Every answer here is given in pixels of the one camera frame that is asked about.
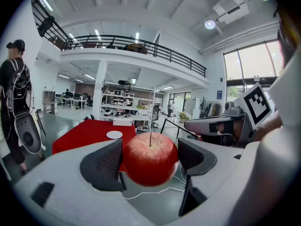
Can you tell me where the white table with black legs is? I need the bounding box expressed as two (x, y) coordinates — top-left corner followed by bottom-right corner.
(160, 116), (200, 140)

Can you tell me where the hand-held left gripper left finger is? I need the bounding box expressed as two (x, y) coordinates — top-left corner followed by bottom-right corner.
(79, 138), (127, 192)

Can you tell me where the grey shell wearable rig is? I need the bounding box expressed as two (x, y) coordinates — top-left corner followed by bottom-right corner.
(6, 60), (42, 154)

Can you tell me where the red apple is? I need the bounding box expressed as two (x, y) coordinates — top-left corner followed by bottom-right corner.
(122, 129), (179, 187)

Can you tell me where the black office chair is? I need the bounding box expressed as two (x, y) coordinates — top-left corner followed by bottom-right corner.
(150, 104), (161, 128)

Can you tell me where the white plate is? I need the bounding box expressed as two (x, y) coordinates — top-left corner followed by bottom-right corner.
(106, 130), (123, 140)

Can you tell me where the grey cabinet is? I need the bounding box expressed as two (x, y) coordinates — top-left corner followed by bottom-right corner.
(42, 90), (59, 115)

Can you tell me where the coat rack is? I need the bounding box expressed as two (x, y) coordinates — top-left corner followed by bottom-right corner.
(199, 96), (223, 119)

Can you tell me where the white cardboard box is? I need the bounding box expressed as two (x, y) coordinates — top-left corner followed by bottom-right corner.
(112, 116), (133, 127)

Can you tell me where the person's right forearm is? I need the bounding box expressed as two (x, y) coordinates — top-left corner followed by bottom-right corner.
(253, 112), (283, 143)

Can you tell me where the white shelving unit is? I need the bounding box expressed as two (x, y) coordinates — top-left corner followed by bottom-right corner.
(101, 81), (157, 132)

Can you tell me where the black folding stand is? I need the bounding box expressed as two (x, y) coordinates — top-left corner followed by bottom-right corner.
(34, 109), (47, 136)

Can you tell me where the yellow green flower basket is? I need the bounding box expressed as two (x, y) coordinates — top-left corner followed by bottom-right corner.
(178, 111), (190, 123)

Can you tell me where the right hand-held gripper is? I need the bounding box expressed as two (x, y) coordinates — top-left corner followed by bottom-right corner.
(184, 82), (273, 148)

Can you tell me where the white ceiling air conditioner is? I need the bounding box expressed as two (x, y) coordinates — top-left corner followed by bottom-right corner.
(212, 0), (250, 25)

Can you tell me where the red tablecloth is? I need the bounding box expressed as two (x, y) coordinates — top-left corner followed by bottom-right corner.
(52, 119), (137, 172)

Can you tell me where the black balcony railing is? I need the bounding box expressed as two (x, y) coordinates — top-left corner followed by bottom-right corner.
(31, 0), (207, 78)

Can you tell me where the white floor cable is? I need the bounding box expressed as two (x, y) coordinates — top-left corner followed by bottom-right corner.
(123, 165), (189, 200)

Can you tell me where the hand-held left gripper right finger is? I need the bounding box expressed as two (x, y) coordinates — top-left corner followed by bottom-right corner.
(177, 137), (217, 218)

